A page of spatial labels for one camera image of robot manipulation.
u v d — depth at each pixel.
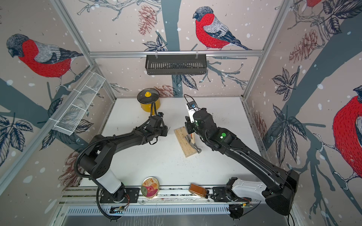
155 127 0.73
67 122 0.78
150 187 0.73
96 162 0.46
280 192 0.37
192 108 0.58
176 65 1.06
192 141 0.79
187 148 0.87
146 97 1.06
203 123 0.48
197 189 0.73
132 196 0.73
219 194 0.73
